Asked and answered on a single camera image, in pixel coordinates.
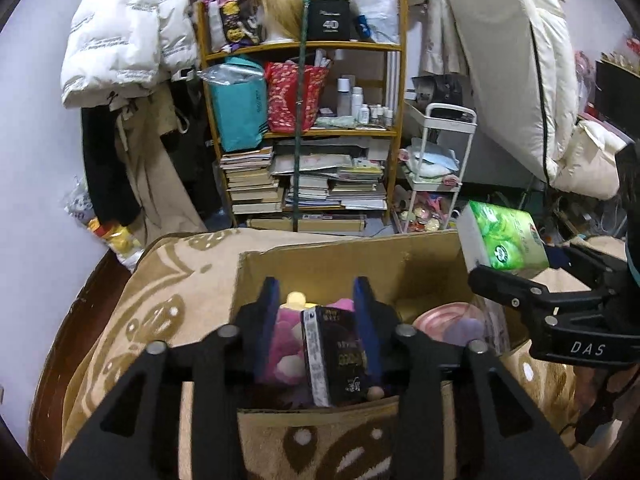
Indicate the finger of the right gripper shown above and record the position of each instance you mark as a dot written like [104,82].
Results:
[581,261]
[525,297]

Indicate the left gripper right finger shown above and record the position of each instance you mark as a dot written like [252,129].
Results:
[455,403]

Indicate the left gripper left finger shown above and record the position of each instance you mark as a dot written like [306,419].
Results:
[134,432]

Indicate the green tissue pack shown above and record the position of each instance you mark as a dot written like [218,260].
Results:
[501,238]

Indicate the pale pink plush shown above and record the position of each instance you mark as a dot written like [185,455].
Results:
[433,322]

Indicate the black face mask packet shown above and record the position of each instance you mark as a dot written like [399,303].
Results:
[335,360]

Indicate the purple haired doll plush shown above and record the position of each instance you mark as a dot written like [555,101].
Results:
[464,330]

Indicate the yellow bear plush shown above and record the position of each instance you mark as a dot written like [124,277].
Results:
[298,301]

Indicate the person's right hand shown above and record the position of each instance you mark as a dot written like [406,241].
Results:
[587,382]

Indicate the open cardboard box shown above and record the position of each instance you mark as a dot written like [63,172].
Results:
[327,271]

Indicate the white rolling cart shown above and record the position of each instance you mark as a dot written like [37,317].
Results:
[434,164]

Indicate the beige patterned blanket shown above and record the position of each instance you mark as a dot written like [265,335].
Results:
[183,289]

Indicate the plastic bag of toys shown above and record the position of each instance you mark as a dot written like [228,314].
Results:
[126,248]

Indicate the cream padded chair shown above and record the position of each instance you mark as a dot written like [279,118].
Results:
[525,87]

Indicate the beige trench coat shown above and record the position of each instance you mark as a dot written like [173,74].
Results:
[165,205]

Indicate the black hanging coat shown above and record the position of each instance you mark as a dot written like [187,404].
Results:
[109,189]

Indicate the stack of books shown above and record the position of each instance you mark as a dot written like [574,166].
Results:
[251,186]

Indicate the red gift bag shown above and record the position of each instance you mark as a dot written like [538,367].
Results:
[281,86]

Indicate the black box marked 40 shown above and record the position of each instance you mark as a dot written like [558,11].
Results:
[328,20]

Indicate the teal gift bag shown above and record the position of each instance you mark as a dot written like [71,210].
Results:
[238,91]

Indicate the green thin pole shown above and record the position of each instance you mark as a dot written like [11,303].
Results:
[300,110]

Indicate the blonde wig on head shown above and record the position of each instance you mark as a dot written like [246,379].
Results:
[281,20]

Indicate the purple character bag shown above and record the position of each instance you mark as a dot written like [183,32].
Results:
[232,24]

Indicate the white puffer jacket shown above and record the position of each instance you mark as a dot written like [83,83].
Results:
[119,50]

